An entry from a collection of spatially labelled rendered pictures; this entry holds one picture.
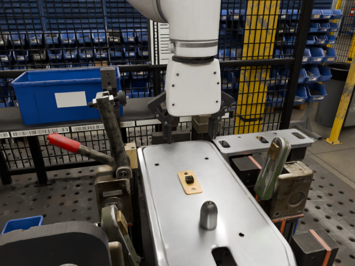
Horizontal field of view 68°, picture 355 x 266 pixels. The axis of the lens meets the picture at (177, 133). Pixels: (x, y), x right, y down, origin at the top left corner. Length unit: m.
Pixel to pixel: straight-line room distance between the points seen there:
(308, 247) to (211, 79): 0.33
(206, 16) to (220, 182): 0.35
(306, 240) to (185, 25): 0.41
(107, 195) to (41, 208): 0.57
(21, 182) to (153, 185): 0.78
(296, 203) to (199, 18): 0.44
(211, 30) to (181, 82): 0.10
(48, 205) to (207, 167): 0.66
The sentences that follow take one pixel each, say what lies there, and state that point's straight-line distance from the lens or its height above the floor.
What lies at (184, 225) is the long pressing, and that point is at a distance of 0.50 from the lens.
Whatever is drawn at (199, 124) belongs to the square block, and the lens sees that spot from 0.80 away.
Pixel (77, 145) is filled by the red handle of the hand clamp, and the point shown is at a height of 1.12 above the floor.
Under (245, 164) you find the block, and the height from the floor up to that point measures 0.98.
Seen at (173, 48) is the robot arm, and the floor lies 1.29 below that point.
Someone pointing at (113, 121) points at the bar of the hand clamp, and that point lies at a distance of 0.48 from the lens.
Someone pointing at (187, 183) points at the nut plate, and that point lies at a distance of 0.59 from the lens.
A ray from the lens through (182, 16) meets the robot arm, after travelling 0.44.
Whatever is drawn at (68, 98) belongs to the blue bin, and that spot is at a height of 1.10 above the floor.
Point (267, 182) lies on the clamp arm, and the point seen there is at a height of 1.03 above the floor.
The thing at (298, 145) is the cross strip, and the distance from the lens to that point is 0.83.
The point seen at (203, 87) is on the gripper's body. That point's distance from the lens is 0.47.
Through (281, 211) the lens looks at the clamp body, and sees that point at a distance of 0.64.
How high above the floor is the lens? 1.35
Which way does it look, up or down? 26 degrees down
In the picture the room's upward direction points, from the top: straight up
